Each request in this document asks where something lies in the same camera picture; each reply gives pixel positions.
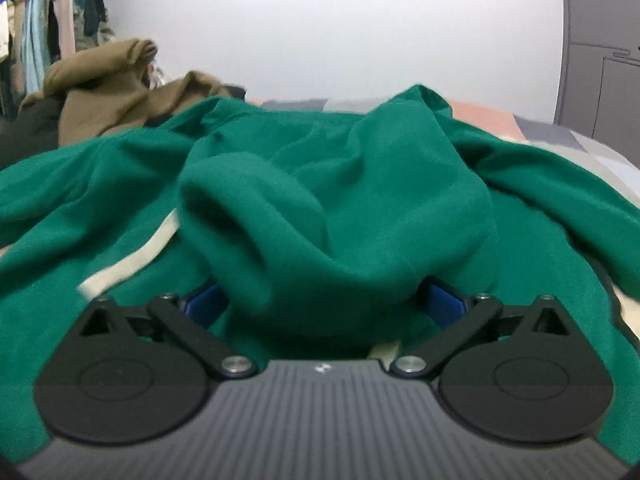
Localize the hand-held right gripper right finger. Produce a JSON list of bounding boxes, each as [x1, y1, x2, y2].
[[390, 279, 583, 379]]

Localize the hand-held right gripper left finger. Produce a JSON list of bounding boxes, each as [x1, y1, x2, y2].
[[65, 282, 259, 380]]

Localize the green sweatshirt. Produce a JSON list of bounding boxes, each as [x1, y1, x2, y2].
[[0, 84, 640, 467]]

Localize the dark hanging clothes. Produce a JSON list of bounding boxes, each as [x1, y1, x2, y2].
[[80, 0, 110, 36]]

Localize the patchwork bed blanket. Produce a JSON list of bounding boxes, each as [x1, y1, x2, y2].
[[245, 96, 640, 356]]

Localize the brown garment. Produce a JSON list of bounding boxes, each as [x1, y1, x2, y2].
[[19, 37, 247, 149]]

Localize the black garment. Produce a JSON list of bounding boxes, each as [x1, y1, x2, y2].
[[0, 94, 67, 171]]

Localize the grey door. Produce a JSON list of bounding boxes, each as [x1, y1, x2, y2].
[[551, 0, 640, 142]]

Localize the light blue hanging garment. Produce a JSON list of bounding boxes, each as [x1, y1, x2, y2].
[[22, 0, 52, 96]]

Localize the pink hanging garment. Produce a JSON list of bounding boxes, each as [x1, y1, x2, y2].
[[46, 0, 77, 61]]

